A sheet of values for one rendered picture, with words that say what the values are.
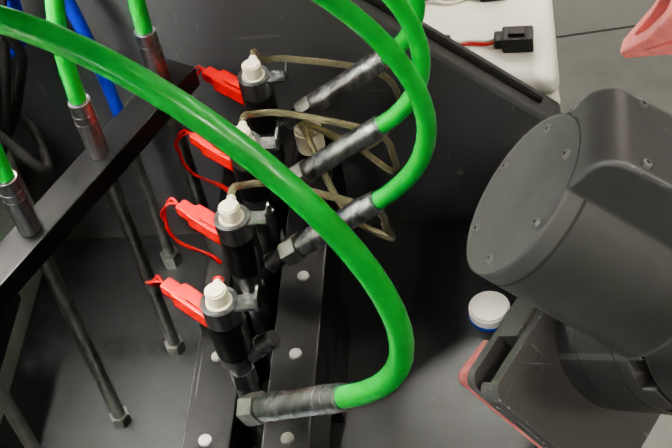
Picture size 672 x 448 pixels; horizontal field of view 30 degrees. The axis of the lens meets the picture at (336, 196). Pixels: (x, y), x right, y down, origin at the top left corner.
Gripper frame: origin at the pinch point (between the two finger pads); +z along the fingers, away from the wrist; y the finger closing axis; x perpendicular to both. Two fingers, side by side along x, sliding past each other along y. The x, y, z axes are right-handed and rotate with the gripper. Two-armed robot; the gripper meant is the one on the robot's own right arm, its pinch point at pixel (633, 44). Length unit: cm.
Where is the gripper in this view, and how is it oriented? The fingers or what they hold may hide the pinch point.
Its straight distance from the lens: 87.9
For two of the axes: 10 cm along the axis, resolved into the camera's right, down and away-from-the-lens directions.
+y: -7.4, -5.9, -3.1
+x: -3.1, 7.2, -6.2
